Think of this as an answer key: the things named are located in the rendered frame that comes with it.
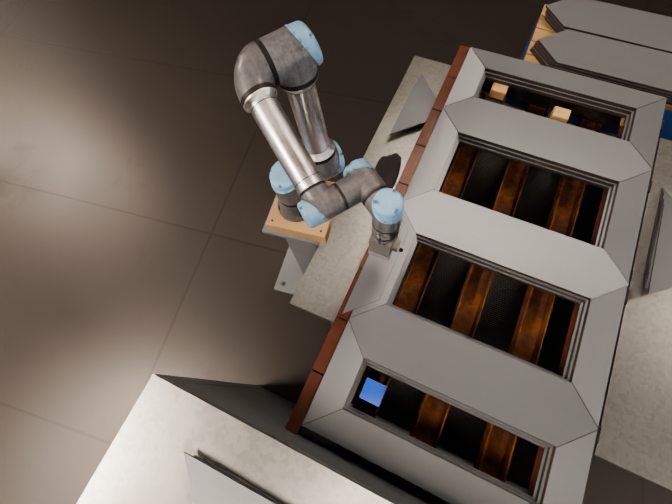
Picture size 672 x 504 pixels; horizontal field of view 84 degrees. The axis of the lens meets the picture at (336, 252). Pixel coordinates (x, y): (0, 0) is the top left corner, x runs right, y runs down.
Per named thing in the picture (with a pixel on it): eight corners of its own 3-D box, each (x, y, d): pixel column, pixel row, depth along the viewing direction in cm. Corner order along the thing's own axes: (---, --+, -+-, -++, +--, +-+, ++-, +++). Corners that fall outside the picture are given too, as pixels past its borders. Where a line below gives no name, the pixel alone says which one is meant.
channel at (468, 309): (550, 97, 164) (556, 88, 160) (416, 496, 115) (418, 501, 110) (532, 92, 166) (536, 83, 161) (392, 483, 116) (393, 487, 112)
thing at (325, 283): (454, 71, 176) (455, 66, 174) (339, 325, 137) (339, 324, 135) (413, 60, 181) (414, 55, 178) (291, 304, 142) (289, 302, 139)
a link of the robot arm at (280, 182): (270, 187, 140) (260, 166, 127) (302, 170, 141) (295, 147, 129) (285, 211, 135) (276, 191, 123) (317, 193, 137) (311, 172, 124)
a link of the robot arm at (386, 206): (392, 178, 89) (412, 205, 86) (389, 201, 99) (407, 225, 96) (363, 194, 88) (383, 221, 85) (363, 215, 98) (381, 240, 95)
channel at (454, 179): (504, 84, 169) (508, 75, 164) (356, 465, 119) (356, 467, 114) (487, 79, 170) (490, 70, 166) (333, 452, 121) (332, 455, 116)
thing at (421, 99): (446, 82, 171) (448, 75, 167) (416, 149, 159) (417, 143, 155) (420, 74, 173) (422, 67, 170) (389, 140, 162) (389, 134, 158)
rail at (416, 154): (466, 59, 164) (469, 47, 158) (300, 432, 115) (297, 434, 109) (457, 57, 164) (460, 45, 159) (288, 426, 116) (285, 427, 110)
